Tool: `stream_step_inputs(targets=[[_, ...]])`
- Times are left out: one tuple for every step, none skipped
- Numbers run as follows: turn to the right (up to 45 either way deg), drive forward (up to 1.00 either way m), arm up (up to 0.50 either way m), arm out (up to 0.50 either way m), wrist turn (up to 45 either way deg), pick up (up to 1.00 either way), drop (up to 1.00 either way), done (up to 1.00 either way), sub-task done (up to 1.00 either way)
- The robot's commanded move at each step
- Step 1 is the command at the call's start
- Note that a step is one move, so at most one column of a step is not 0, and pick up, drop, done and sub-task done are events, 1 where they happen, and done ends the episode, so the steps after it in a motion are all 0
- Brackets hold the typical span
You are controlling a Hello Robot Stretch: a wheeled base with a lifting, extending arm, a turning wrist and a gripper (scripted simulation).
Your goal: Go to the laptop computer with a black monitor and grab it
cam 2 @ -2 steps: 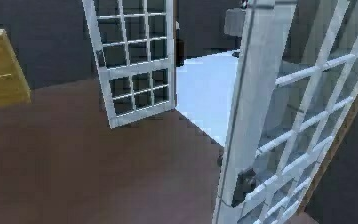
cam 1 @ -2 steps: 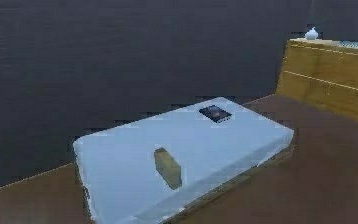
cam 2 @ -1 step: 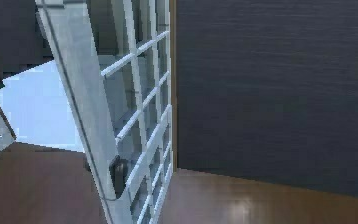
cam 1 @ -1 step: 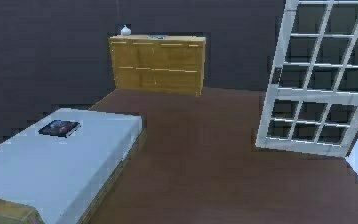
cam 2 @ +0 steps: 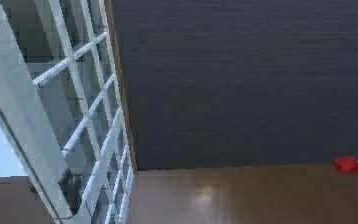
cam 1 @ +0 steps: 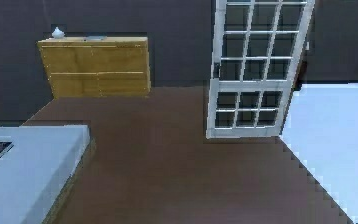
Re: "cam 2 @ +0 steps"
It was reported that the red lumpy object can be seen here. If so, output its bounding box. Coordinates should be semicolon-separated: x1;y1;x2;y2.
332;154;358;175

